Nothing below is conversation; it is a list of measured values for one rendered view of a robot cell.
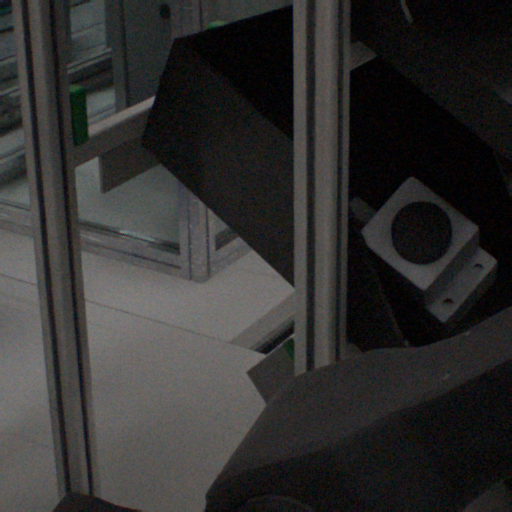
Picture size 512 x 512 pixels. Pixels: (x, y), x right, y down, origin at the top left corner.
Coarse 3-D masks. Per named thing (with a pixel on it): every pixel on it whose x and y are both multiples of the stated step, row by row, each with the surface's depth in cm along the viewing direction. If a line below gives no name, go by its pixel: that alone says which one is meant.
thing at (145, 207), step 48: (0, 0) 161; (96, 0) 153; (144, 0) 149; (240, 0) 155; (288, 0) 164; (0, 48) 164; (96, 48) 156; (144, 48) 152; (0, 96) 168; (96, 96) 159; (144, 96) 155; (0, 144) 171; (0, 192) 174; (96, 192) 165; (144, 192) 160; (144, 240) 163
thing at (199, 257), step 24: (192, 0) 144; (192, 24) 145; (0, 216) 174; (24, 216) 171; (192, 216) 156; (96, 240) 166; (120, 240) 164; (192, 240) 157; (240, 240) 164; (144, 264) 163; (168, 264) 161; (192, 264) 159; (216, 264) 161
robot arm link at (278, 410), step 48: (480, 336) 39; (288, 384) 45; (336, 384) 42; (384, 384) 40; (432, 384) 38; (480, 384) 37; (288, 432) 40; (336, 432) 39; (384, 432) 38; (432, 432) 38; (480, 432) 38; (240, 480) 40; (288, 480) 39; (336, 480) 39; (384, 480) 39; (432, 480) 39; (480, 480) 38
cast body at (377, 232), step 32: (416, 192) 66; (384, 224) 66; (416, 224) 65; (448, 224) 65; (384, 256) 66; (416, 256) 64; (448, 256) 65; (480, 256) 68; (384, 288) 71; (416, 288) 65; (448, 288) 68; (480, 288) 68; (448, 320) 67
